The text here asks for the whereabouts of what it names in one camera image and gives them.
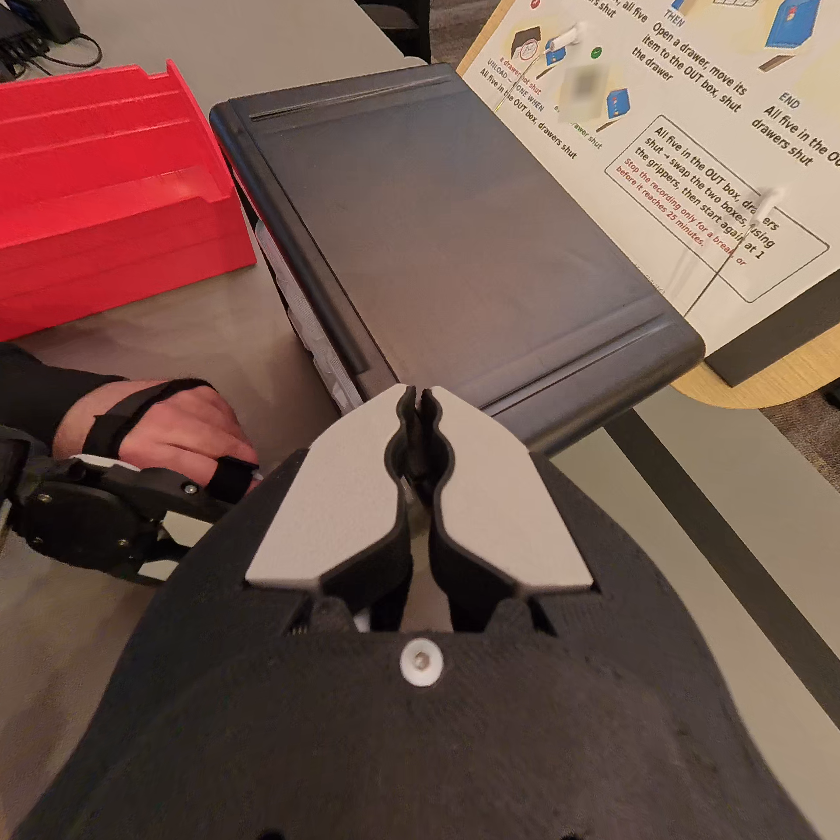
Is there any black drawer cabinet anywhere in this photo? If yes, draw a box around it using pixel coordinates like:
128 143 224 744
209 62 706 457

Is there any person's left hand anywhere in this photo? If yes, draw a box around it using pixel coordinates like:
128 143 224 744
52 379 261 490

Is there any instruction sheet on board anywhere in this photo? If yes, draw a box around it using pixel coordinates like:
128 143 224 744
456 0 840 411

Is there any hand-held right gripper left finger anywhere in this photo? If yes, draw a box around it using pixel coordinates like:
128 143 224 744
244 384 421 634

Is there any black board stand base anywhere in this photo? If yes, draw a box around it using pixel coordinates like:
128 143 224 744
705 268 840 387

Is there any black cable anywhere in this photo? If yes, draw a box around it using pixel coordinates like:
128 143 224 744
13 33 104 72

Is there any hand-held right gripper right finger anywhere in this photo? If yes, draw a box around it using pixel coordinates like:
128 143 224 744
420 385 596 635

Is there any black electronic device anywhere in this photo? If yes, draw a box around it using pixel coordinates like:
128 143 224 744
0 0 81 50

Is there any thin dark string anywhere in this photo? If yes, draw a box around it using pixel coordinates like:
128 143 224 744
682 218 757 319

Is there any printed instruction poster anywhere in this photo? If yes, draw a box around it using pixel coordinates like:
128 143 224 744
466 0 840 358

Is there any dark chair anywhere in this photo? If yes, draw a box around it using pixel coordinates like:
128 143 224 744
374 0 432 63

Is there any red plastic bin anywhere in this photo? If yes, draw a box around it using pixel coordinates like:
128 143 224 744
0 60 257 342

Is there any person's left forearm black sleeve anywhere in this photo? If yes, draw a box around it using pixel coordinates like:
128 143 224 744
0 341 130 455

